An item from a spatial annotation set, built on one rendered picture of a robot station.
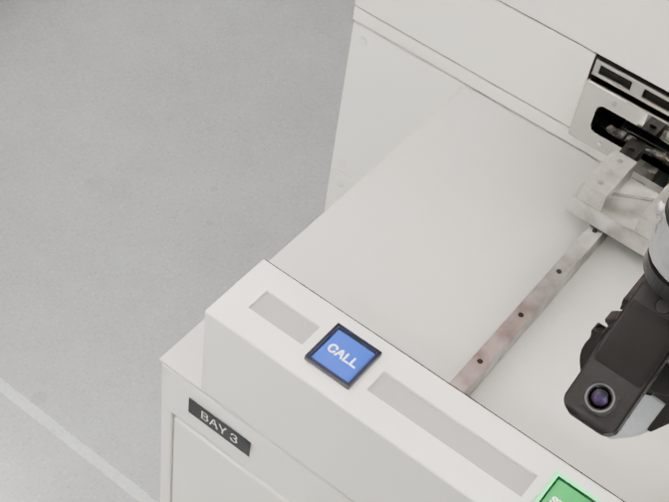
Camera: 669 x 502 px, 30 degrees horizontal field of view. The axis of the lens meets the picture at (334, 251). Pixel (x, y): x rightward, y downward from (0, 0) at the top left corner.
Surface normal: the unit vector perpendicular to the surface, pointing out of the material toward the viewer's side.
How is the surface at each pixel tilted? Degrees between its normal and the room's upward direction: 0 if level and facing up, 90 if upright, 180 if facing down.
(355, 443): 90
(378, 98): 90
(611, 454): 0
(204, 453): 90
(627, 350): 33
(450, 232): 0
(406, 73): 90
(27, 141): 0
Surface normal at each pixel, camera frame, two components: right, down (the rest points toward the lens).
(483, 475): 0.11, -0.65
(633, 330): -0.24, -0.25
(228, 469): -0.60, 0.56
